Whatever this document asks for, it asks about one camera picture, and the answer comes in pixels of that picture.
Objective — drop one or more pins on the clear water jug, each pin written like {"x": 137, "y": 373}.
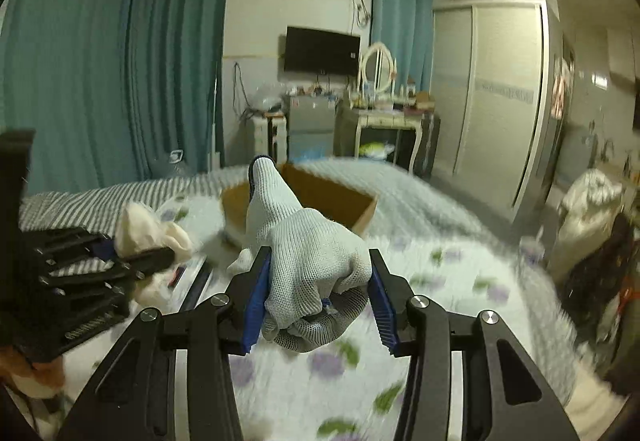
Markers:
{"x": 171, "y": 165}

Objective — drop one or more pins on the teal window curtain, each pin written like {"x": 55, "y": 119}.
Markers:
{"x": 406, "y": 27}

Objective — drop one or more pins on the floral white quilt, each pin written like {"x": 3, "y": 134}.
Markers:
{"x": 319, "y": 371}

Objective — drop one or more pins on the cream cloth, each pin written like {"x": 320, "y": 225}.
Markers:
{"x": 139, "y": 230}

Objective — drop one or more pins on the oval vanity mirror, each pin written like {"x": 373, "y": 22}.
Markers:
{"x": 377, "y": 71}

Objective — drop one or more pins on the grey mini fridge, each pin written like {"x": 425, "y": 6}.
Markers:
{"x": 311, "y": 124}

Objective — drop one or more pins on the teal left curtain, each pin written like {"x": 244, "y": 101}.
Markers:
{"x": 111, "y": 87}

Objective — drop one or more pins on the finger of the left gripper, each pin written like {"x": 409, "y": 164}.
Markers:
{"x": 146, "y": 263}

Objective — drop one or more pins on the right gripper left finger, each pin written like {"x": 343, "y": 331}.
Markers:
{"x": 131, "y": 395}

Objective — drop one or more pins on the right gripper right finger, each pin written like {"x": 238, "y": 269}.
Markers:
{"x": 504, "y": 394}

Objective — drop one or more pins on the grey striped blanket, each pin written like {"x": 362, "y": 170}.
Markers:
{"x": 301, "y": 238}

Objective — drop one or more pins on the white laundry bag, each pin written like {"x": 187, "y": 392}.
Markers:
{"x": 587, "y": 214}

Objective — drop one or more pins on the white sliding wardrobe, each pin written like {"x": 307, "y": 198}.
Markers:
{"x": 492, "y": 77}

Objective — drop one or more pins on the black wall television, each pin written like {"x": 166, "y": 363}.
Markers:
{"x": 321, "y": 52}

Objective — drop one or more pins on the orange plush toy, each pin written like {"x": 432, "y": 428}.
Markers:
{"x": 36, "y": 380}

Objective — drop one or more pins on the brown cardboard box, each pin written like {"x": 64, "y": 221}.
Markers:
{"x": 335, "y": 200}

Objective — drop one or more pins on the white dressing table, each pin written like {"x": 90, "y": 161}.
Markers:
{"x": 414, "y": 136}

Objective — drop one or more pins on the white knitted work glove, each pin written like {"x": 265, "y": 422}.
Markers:
{"x": 307, "y": 310}

